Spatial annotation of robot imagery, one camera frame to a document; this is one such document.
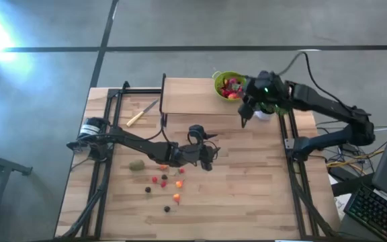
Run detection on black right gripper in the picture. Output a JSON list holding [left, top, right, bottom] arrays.
[[239, 76, 265, 129]]

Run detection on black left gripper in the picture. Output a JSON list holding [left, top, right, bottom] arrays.
[[189, 124, 219, 171]]

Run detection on green colander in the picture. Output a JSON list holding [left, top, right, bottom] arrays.
[[212, 70, 248, 102]]

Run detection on green mango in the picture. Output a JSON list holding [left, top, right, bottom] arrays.
[[128, 159, 146, 171]]

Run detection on green plant in white pot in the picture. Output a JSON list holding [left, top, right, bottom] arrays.
[[253, 102, 292, 121]]

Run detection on wooden shelf with black legs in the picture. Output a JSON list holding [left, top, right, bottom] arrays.
[[159, 73, 253, 128]]

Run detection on black power brick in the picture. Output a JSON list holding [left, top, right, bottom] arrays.
[[327, 166, 353, 182]]

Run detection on white printed paper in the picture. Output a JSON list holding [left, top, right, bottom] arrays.
[[327, 174, 352, 221]]

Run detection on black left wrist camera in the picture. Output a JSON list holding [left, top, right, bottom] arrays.
[[183, 145, 201, 165]]

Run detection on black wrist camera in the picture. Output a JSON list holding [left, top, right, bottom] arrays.
[[259, 70, 280, 85], [183, 145, 201, 165]]

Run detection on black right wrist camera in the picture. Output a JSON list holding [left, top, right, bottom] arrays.
[[259, 70, 280, 85]]

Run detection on knife with wooden handle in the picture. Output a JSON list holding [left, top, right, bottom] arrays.
[[126, 98, 160, 128]]

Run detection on black frame crossbar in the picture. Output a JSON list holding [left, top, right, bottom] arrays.
[[107, 87, 163, 95]]

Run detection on black aluminium rail frame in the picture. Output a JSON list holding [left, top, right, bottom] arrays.
[[60, 80, 129, 239], [278, 100, 337, 240]]

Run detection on yellow cable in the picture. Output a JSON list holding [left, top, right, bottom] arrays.
[[326, 149, 386, 169]]

